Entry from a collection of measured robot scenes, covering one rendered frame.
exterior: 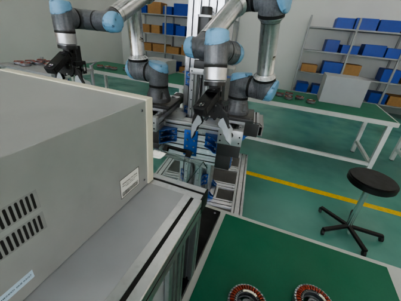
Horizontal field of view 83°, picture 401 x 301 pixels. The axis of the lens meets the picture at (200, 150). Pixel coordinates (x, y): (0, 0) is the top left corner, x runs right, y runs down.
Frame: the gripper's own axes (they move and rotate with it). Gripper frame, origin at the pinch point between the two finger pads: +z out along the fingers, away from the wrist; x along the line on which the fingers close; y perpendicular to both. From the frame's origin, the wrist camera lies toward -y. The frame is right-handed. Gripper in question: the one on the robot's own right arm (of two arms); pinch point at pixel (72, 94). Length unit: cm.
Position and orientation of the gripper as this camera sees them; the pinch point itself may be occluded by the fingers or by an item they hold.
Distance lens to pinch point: 117.5
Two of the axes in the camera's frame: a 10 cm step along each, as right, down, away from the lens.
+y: 2.3, -4.4, 8.7
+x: -9.7, -1.8, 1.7
